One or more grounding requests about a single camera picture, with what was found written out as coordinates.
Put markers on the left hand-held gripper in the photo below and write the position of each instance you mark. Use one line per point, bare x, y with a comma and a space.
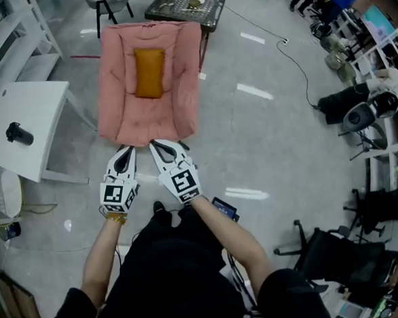
114, 194

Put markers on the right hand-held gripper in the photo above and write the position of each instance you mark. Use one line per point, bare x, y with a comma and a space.
183, 183

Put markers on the mustard yellow cushion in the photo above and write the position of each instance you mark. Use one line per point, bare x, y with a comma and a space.
149, 73

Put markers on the person's right forearm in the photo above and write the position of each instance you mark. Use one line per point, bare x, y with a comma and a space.
239, 247

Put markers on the person's left forearm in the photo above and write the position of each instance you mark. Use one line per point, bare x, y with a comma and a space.
101, 263

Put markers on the person's left black shoe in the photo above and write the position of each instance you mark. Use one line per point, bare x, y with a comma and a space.
159, 207

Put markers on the black device with screen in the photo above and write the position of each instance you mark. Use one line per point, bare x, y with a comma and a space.
224, 208

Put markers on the pink padded armchair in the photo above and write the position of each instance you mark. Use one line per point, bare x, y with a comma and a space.
182, 71

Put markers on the white square table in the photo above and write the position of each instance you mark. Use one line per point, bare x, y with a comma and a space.
35, 108

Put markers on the black bottle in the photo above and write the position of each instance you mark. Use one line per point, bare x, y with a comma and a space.
22, 135

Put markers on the person's black-clothed body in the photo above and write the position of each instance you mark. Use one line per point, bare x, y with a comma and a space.
173, 282

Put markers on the small black round bin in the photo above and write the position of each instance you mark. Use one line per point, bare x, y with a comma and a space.
13, 231

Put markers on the dark metal lattice table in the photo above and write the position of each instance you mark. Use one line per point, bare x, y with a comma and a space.
174, 3

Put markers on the small round bowl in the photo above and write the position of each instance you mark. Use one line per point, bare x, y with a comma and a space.
195, 4

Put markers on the wooden boards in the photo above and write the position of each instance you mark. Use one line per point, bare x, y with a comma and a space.
22, 303

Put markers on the black bag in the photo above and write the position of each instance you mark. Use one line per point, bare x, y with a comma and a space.
341, 106

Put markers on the black grey round appliance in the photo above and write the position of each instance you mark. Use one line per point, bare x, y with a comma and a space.
385, 104
359, 116

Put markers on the black folding stand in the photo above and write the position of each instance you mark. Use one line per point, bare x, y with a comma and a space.
367, 141

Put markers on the black office chair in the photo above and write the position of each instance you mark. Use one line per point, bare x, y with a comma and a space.
342, 260
389, 206

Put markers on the white open shelving rack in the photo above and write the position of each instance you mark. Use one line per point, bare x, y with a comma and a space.
392, 148

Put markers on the white cloth heap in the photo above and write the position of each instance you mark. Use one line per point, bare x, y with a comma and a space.
392, 80

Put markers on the flat screen monitor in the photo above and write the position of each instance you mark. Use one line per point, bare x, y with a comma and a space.
378, 21

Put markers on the white wall shelf unit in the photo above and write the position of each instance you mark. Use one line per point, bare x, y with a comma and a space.
7, 42

